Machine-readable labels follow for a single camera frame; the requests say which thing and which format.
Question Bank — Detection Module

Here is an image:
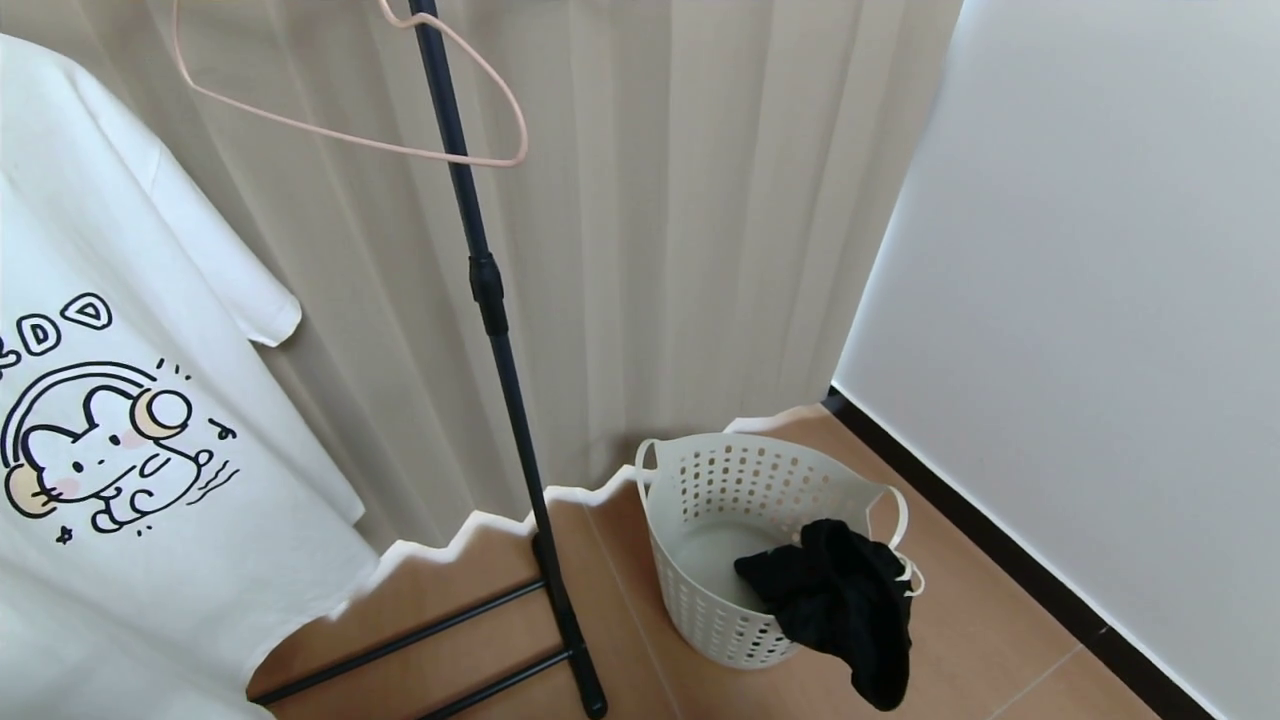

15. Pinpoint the pink clothes hanger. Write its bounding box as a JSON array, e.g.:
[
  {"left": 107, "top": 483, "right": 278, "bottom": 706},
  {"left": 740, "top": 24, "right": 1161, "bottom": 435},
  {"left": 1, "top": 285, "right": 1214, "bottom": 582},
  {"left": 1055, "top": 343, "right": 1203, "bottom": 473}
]
[{"left": 172, "top": 0, "right": 529, "bottom": 168}]

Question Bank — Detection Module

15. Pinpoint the black garment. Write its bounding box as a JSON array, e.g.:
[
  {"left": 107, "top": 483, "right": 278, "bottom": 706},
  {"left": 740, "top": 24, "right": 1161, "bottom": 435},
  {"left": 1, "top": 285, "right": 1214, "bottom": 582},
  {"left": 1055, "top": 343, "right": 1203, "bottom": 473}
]
[{"left": 734, "top": 518, "right": 916, "bottom": 712}]

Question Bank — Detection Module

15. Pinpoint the white garment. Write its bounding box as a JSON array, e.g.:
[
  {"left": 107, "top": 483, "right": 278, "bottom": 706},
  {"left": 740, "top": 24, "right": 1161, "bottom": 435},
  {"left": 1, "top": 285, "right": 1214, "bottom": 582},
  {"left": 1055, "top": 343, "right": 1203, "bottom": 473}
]
[{"left": 0, "top": 35, "right": 379, "bottom": 720}]

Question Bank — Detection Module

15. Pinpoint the white laundry basket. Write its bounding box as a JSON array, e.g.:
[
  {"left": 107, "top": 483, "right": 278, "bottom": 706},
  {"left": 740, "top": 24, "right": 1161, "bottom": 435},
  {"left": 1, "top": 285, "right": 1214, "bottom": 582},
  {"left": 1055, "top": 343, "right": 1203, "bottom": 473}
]
[{"left": 635, "top": 432, "right": 926, "bottom": 669}]

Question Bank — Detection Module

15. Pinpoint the black clothes rack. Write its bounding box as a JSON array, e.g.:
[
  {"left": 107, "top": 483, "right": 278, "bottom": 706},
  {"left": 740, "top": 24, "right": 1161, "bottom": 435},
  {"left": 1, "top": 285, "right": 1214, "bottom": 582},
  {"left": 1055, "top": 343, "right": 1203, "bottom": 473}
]
[{"left": 248, "top": 0, "right": 609, "bottom": 720}]

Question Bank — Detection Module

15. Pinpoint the beige curtain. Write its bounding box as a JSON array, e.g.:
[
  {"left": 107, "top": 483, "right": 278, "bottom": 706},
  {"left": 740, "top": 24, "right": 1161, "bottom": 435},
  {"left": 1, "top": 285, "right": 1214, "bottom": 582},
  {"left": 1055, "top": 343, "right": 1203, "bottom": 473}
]
[{"left": 0, "top": 0, "right": 966, "bottom": 611}]

